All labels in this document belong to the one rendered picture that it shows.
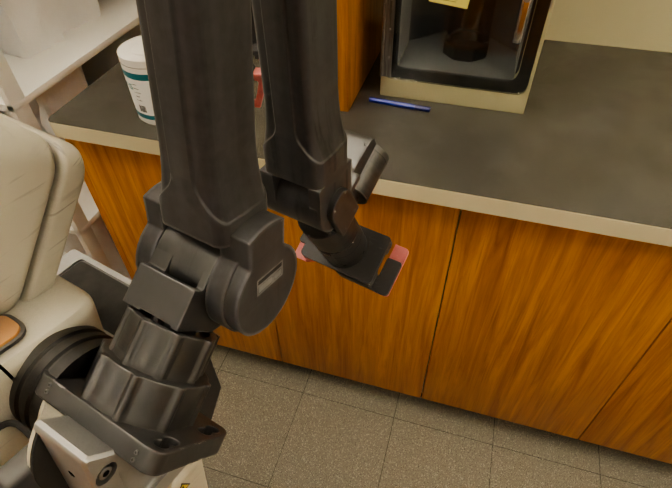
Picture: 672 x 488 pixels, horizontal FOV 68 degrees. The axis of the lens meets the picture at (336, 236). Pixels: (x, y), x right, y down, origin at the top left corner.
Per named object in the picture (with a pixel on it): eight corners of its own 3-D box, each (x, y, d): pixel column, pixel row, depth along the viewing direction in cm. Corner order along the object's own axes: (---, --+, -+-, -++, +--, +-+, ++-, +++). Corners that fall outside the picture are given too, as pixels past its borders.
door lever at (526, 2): (524, 33, 97) (510, 32, 97) (537, -19, 90) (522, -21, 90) (523, 45, 93) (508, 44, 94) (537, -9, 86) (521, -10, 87)
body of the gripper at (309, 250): (326, 215, 67) (310, 192, 61) (394, 243, 64) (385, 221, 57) (303, 258, 66) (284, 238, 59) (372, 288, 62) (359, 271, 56)
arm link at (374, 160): (254, 185, 49) (329, 215, 46) (309, 91, 51) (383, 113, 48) (294, 229, 60) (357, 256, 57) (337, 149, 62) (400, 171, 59)
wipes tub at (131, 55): (157, 92, 119) (139, 29, 108) (207, 99, 116) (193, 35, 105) (126, 121, 110) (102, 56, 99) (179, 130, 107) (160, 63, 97)
